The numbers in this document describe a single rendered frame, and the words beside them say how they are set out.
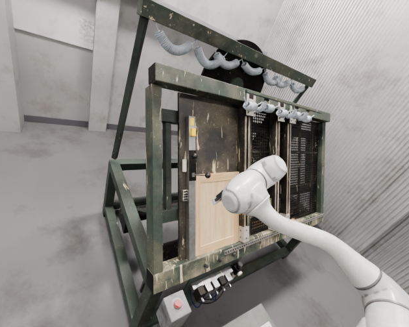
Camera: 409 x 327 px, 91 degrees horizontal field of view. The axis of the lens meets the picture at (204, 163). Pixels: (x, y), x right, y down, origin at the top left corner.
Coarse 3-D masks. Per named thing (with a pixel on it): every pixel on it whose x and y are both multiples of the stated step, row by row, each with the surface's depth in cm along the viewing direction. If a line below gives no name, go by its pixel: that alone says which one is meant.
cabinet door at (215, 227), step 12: (204, 180) 140; (216, 180) 146; (228, 180) 154; (204, 192) 140; (216, 192) 147; (204, 204) 141; (216, 204) 147; (204, 216) 141; (216, 216) 148; (228, 216) 155; (204, 228) 142; (216, 228) 148; (228, 228) 155; (204, 240) 142; (216, 240) 148; (228, 240) 155; (204, 252) 142
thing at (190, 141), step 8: (192, 136) 130; (192, 144) 130; (192, 184) 131; (192, 192) 131; (192, 200) 132; (192, 208) 132; (192, 216) 132; (192, 224) 132; (192, 232) 132; (192, 240) 133; (192, 248) 133; (192, 256) 133
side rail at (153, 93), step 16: (160, 96) 115; (160, 112) 115; (160, 128) 116; (160, 144) 116; (160, 160) 116; (160, 176) 117; (160, 192) 117; (160, 208) 117; (160, 224) 118; (160, 240) 118; (160, 256) 118
